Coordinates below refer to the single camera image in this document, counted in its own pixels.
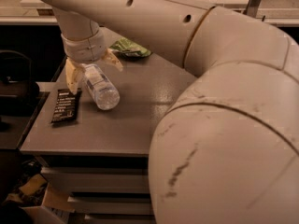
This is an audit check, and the black chair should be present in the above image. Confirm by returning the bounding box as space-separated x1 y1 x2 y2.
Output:
0 49 41 133

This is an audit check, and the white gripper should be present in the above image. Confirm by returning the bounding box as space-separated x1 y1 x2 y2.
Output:
61 30 123 94

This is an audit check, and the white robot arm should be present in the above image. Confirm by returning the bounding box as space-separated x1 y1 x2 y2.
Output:
41 0 299 224

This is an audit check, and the grey drawer cabinet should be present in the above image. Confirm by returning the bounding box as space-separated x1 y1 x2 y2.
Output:
18 26 198 224

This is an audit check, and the black rxbar chocolate wrapper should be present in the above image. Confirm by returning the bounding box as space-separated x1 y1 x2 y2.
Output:
51 89 81 123

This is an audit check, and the green chip bag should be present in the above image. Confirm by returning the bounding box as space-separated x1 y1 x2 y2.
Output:
110 37 151 58

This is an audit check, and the yellow cloth on floor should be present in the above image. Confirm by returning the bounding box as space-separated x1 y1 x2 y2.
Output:
4 174 48 207

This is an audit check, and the cardboard box left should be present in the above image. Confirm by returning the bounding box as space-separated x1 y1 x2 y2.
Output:
23 184 75 224

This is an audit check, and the clear plastic water bottle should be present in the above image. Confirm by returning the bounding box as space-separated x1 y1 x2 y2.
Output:
83 64 120 110

